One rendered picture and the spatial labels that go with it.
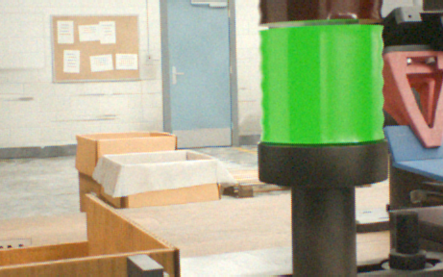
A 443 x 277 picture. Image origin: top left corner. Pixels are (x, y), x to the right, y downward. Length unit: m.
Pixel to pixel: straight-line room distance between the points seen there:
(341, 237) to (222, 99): 11.50
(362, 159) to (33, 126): 11.05
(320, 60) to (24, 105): 11.03
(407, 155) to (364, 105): 0.41
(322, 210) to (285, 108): 0.03
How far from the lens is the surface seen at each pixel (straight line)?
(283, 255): 0.68
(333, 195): 0.25
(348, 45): 0.24
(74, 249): 0.72
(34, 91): 11.25
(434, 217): 0.49
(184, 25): 11.61
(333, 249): 0.25
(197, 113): 11.65
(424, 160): 0.66
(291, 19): 0.24
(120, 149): 4.52
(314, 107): 0.24
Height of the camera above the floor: 1.07
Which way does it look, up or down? 5 degrees down
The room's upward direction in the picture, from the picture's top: 2 degrees counter-clockwise
